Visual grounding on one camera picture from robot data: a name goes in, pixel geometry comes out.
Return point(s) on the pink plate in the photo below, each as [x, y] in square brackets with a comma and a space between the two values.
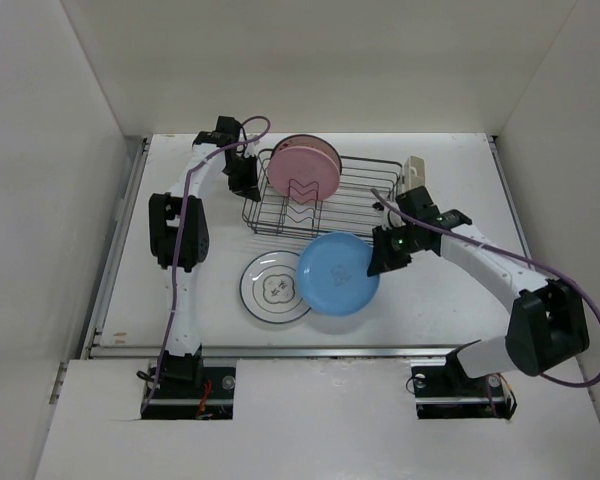
[303, 174]

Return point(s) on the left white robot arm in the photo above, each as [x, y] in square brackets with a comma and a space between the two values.
[179, 234]

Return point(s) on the white plate with flower outline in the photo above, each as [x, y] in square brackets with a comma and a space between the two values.
[269, 291]

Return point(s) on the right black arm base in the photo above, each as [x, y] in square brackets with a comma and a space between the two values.
[441, 393]

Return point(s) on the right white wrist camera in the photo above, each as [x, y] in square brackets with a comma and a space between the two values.
[391, 220]

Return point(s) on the blue plate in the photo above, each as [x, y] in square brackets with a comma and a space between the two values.
[331, 274]

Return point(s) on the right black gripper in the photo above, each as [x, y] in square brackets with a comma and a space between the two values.
[382, 258]

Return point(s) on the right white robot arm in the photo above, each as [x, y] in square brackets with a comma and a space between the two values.
[547, 323]

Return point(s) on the aluminium rail frame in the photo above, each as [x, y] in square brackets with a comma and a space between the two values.
[423, 310]

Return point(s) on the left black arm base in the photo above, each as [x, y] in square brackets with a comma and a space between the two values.
[188, 388]

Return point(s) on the white plate with red print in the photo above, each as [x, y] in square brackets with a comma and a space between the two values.
[309, 141]

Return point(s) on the beige plastic cutlery holder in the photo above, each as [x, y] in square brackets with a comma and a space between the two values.
[413, 174]

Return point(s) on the dark wire dish rack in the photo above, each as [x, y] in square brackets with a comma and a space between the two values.
[352, 208]

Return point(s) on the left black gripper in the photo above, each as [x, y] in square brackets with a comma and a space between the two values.
[246, 188]

